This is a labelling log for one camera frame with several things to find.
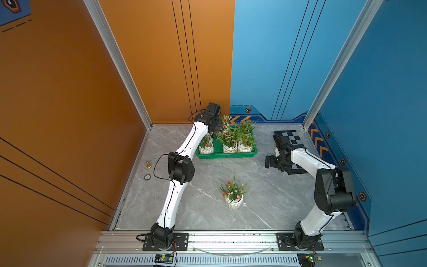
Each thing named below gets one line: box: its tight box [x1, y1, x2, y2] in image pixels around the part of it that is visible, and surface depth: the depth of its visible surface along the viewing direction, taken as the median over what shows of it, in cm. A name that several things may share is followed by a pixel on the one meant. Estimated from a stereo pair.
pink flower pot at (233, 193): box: [219, 171, 249, 211], surface depth 79 cm
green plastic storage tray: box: [196, 125, 258, 160], surface depth 101 cm
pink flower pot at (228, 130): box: [215, 114, 236, 140], surface depth 96 cm
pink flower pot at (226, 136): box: [215, 121, 238, 153], surface depth 96 cm
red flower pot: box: [199, 134, 215, 155], surface depth 101 cm
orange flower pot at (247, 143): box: [237, 131, 258, 153], surface depth 101 cm
